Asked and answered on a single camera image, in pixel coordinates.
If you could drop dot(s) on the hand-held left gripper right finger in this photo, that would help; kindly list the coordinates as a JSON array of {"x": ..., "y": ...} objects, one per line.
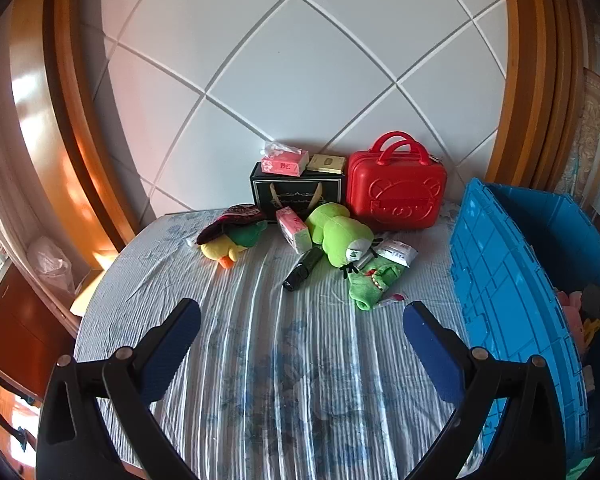
[{"x": 430, "y": 350}]

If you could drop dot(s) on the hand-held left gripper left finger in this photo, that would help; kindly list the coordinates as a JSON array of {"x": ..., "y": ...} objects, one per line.
[{"x": 172, "y": 345}]

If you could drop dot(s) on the blue plastic crate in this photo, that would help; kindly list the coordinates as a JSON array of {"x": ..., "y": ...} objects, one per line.
[{"x": 500, "y": 280}]

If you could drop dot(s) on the white medicine box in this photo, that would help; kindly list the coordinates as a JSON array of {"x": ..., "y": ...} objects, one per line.
[{"x": 396, "y": 252}]

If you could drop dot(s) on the green and yellow duck plush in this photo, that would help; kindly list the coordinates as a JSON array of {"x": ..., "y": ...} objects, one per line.
[{"x": 222, "y": 249}]

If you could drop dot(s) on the pink tissue pack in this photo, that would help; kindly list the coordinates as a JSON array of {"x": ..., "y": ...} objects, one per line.
[
  {"x": 294, "y": 230},
  {"x": 282, "y": 164}
]

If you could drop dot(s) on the small yellow toy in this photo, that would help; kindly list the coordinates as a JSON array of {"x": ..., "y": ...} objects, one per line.
[{"x": 591, "y": 332}]

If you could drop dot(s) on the pink plush toy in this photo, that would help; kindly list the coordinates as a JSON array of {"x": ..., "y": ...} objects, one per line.
[{"x": 570, "y": 312}]

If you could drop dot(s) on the small pink tube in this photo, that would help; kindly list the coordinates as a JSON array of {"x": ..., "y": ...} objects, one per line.
[{"x": 389, "y": 301}]

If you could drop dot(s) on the green crocodile plush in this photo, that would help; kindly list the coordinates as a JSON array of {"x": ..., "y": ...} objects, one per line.
[{"x": 372, "y": 280}]

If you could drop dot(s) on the dark red knit hat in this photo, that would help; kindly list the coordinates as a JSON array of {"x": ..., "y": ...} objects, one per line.
[{"x": 232, "y": 217}]

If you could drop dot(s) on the clear plastic bag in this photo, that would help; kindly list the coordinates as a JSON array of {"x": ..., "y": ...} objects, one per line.
[{"x": 52, "y": 265}]

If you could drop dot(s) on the light green frog plush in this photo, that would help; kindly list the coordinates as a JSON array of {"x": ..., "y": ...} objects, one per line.
[{"x": 340, "y": 232}]

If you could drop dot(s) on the black cylindrical bottle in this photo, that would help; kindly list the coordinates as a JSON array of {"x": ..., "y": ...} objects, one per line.
[{"x": 302, "y": 269}]

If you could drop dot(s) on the dark wooden nightstand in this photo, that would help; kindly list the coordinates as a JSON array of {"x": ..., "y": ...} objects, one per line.
[{"x": 20, "y": 330}]

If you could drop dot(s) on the red small suitcase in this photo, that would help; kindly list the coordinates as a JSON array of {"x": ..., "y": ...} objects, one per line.
[{"x": 397, "y": 195}]

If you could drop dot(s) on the black gift bag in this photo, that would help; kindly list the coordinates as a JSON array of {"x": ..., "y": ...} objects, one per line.
[{"x": 292, "y": 190}]

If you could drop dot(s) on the gold flat box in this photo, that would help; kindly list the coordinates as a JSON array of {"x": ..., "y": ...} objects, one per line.
[{"x": 326, "y": 164}]

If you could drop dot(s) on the wooden headboard frame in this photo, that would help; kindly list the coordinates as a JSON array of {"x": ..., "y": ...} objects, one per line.
[{"x": 75, "y": 110}]

